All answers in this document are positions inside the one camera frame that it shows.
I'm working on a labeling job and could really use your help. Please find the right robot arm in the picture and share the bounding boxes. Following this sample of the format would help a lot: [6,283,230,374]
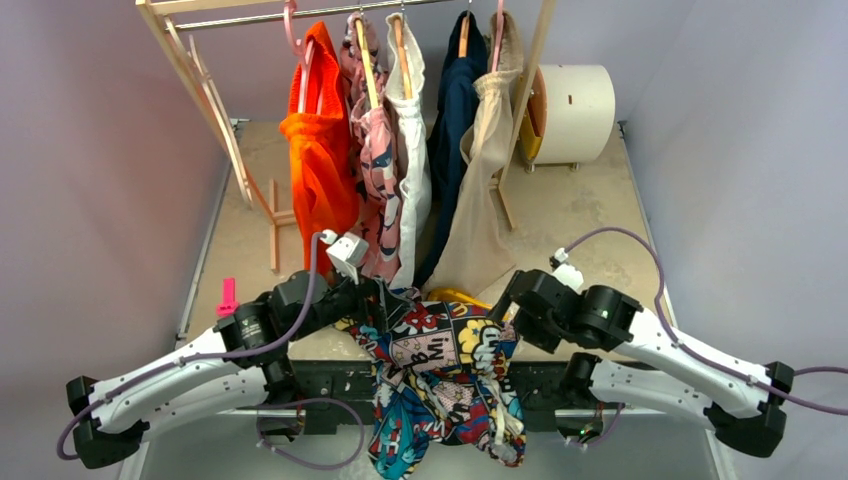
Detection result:
[488,270,794,458]

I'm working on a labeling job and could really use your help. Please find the pink hanger under orange shorts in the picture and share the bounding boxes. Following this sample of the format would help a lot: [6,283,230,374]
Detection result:
[283,0,314,113]

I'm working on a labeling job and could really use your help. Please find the metal hanging rail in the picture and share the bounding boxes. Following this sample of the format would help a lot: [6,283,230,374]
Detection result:
[175,0,449,32]

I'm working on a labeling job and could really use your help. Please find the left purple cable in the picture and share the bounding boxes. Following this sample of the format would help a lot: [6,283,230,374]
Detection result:
[56,231,329,462]

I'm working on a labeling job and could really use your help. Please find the wooden clothes rack frame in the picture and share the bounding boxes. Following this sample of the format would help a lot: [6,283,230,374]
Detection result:
[135,1,557,275]

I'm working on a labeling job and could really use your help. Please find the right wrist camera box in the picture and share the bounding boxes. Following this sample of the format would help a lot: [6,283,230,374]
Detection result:
[549,248,584,292]

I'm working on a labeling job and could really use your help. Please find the white cylindrical drum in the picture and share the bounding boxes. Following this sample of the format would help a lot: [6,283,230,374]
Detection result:
[518,64,616,172]

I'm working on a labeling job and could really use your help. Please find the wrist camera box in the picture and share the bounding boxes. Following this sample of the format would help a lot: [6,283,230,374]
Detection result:
[549,248,584,292]
[322,229,368,284]

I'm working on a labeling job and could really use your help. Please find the beige shorts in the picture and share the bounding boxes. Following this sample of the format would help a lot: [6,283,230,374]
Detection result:
[423,10,524,295]

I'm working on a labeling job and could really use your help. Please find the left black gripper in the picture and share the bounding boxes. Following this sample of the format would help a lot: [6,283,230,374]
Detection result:
[289,261,413,341]

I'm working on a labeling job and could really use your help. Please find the yellow plastic bin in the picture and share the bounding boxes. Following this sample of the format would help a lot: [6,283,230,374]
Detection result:
[427,287,492,310]

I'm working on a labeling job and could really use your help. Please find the loose purple cable loop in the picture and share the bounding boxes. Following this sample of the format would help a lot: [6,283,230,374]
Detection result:
[254,398,368,473]

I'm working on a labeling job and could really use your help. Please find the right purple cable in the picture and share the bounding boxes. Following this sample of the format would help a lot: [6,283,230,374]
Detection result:
[559,227,848,417]

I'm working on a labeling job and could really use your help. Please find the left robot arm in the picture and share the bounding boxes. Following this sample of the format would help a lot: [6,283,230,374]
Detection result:
[57,271,414,469]

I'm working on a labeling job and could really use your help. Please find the pink patterned shorts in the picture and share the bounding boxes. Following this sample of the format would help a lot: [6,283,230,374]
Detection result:
[339,11,402,282]

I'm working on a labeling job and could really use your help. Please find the orange wooden hanger navy shorts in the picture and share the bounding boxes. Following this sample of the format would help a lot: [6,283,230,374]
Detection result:
[457,10,471,58]

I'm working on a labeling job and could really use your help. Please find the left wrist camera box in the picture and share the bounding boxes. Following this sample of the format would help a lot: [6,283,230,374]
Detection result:
[322,229,368,284]

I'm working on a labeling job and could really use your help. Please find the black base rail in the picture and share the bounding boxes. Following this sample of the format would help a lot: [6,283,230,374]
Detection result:
[258,360,618,438]

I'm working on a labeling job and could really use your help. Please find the pink plastic clip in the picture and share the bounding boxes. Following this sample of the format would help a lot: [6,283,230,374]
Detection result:
[216,277,240,318]

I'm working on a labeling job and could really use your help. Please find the colourful comic print shorts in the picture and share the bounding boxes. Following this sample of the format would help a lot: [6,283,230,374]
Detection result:
[335,302,527,479]

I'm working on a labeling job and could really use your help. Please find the pink hanger under beige shorts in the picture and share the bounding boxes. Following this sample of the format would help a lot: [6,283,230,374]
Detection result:
[490,0,505,72]

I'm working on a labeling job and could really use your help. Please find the white shorts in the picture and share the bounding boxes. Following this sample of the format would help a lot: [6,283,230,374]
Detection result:
[385,12,432,290]

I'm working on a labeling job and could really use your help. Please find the navy blue shorts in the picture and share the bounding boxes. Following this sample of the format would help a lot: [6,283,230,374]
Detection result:
[414,11,488,288]

